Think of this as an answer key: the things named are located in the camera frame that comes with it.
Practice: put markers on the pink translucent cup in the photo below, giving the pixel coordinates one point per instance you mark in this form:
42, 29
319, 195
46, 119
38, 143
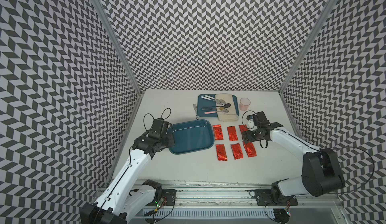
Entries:
244, 104

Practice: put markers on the red tea bag five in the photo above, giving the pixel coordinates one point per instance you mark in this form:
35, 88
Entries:
250, 149

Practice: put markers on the aluminium front rail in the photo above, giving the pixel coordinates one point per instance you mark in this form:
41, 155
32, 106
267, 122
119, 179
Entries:
225, 201

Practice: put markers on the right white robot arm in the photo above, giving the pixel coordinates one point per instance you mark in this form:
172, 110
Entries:
321, 171

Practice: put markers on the teal cutlery tray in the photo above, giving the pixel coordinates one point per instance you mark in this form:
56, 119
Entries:
228, 98

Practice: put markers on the cow pattern handle fork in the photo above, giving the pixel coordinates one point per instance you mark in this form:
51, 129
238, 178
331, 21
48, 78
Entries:
196, 111

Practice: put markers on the red tea bag two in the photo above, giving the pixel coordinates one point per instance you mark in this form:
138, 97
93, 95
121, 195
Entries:
232, 133

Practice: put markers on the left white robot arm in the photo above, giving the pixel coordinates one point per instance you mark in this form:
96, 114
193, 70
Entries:
115, 205

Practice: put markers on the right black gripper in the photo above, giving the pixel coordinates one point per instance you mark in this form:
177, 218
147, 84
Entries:
250, 138

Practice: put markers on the red tea bag four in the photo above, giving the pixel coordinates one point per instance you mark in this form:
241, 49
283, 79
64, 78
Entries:
243, 128

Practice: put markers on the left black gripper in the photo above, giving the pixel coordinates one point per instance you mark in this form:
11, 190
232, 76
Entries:
171, 142

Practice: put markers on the pink handle spoon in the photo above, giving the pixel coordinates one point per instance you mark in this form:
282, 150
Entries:
217, 110

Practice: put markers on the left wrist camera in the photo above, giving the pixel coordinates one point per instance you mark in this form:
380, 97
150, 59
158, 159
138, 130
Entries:
160, 126

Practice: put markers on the teal plastic storage box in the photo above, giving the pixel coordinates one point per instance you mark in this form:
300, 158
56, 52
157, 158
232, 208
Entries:
191, 136

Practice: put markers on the red tea bag six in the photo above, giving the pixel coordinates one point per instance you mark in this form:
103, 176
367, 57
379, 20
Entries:
221, 153

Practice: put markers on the red tea bag one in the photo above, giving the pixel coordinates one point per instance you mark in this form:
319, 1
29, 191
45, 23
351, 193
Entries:
218, 133

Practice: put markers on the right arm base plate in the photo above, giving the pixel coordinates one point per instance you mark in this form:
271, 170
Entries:
265, 197

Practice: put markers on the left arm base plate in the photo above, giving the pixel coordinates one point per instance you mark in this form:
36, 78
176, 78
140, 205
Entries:
166, 198

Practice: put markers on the red tea bag three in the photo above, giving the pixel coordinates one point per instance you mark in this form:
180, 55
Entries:
237, 151

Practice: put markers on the white handle spoon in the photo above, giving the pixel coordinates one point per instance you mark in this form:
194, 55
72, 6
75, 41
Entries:
218, 101

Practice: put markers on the dark green handle spoon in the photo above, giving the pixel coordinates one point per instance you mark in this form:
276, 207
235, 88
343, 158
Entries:
227, 105

